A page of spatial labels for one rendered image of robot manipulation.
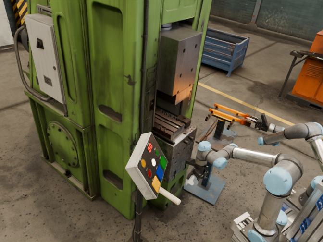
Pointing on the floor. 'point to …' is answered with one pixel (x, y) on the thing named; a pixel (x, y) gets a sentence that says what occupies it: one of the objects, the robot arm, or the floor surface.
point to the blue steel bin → (224, 50)
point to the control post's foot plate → (140, 238)
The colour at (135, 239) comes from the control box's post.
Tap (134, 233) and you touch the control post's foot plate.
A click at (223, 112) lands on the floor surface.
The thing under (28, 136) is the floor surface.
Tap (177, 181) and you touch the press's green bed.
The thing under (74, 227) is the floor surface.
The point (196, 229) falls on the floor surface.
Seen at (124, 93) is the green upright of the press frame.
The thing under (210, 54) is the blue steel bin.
